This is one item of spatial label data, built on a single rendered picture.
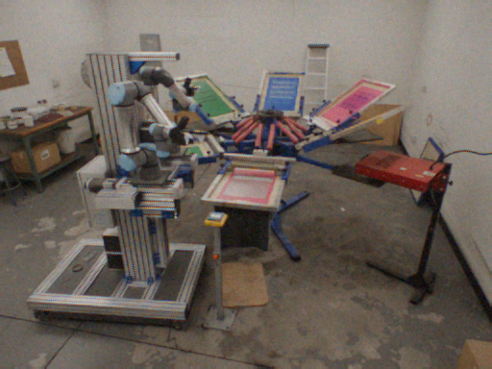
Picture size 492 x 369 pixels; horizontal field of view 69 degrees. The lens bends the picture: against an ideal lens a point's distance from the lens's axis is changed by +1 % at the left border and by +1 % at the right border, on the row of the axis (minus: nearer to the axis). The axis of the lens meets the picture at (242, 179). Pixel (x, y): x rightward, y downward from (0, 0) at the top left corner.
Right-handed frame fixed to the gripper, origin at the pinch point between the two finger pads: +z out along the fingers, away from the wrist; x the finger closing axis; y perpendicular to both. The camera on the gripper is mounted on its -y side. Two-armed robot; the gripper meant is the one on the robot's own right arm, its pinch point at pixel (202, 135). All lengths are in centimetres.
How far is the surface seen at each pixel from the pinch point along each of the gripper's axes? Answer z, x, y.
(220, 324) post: -13, -48, 162
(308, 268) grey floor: 22, -149, 149
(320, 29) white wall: -126, -502, -101
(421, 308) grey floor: 122, -148, 149
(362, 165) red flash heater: 55, -149, 38
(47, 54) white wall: -463, -205, -28
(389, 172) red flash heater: 77, -145, 38
